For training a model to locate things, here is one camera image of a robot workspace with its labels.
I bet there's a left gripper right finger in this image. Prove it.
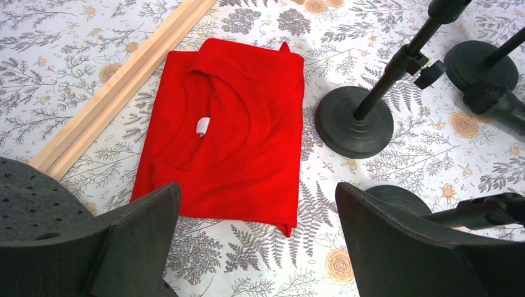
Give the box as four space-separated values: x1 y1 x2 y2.
335 182 524 296

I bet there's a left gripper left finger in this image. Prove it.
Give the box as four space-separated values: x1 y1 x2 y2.
1 183 181 296

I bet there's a black mic stand corner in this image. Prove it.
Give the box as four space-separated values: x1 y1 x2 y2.
367 185 524 230

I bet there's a black mic stand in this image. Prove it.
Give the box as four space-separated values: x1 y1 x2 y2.
315 0 470 159
444 28 524 92

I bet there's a wooden clothes rack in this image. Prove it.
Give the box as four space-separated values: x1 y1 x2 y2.
28 0 215 181

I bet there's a red folded shirt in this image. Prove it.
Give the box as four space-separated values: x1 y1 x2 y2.
131 38 305 237

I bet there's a black microphone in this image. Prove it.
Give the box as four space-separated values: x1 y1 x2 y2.
463 80 524 140

